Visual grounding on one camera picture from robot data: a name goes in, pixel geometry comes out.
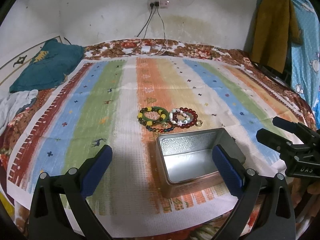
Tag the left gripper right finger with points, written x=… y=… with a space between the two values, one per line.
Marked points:
x=276 y=218

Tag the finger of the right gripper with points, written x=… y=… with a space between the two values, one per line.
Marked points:
x=272 y=140
x=284 y=124

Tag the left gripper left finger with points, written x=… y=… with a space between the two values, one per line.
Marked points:
x=48 y=219

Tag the green jade bangle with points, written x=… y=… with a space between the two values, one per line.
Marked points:
x=163 y=115

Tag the floral brown bedsheet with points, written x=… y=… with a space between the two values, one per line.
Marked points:
x=200 y=223

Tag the blue patterned hanging cloth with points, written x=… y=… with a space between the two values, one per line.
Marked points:
x=305 y=57

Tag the silver metal tin box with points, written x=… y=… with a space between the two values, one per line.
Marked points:
x=184 y=160

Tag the mustard yellow hanging garment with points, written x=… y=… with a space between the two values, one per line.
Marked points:
x=276 y=27

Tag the light grey cloth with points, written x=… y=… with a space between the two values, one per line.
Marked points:
x=12 y=104

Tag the striped colourful mat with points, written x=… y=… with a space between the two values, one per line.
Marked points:
x=100 y=105

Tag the teal quilted blanket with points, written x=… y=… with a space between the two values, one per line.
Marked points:
x=49 y=67

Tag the white charger adapter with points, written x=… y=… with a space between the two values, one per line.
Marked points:
x=145 y=49

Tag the white wall power strip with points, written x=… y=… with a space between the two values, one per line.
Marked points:
x=159 y=3

